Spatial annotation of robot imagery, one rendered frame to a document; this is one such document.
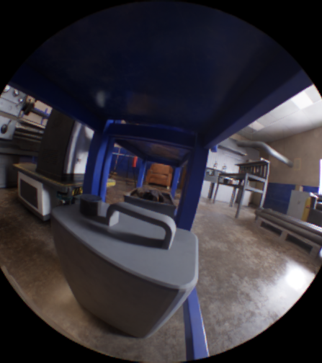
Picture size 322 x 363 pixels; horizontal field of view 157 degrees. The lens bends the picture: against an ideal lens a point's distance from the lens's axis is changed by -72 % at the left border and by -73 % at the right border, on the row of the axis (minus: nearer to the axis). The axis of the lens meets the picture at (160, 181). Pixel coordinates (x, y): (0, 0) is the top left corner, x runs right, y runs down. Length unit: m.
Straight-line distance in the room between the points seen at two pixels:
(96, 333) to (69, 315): 0.10
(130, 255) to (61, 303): 0.42
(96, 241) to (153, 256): 0.08
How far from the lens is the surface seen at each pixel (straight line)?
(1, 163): 1.84
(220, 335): 0.56
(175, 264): 0.17
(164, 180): 4.40
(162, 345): 0.48
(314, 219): 3.46
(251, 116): 0.25
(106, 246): 0.17
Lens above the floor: 0.47
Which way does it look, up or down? 3 degrees down
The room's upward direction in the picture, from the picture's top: 12 degrees clockwise
